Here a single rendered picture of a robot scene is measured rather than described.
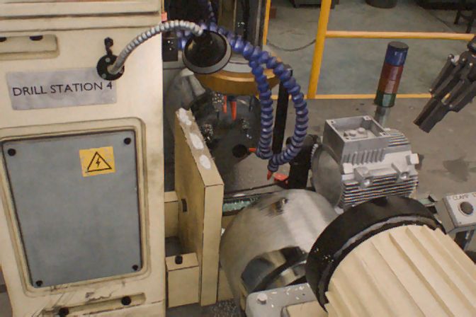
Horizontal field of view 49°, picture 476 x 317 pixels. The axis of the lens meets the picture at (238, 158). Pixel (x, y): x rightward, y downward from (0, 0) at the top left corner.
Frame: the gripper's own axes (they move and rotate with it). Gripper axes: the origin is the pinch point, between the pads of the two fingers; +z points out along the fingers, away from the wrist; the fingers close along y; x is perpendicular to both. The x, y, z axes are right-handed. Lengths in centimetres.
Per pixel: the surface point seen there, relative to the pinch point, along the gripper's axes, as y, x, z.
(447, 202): 16.0, 3.8, 11.8
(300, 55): -304, 157, 48
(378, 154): -0.5, -4.5, 13.7
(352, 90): -233, 169, 41
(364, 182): 4.0, -6.8, 20.0
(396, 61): -33.2, 10.8, -4.4
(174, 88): -39, -40, 33
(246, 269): 28, -40, 34
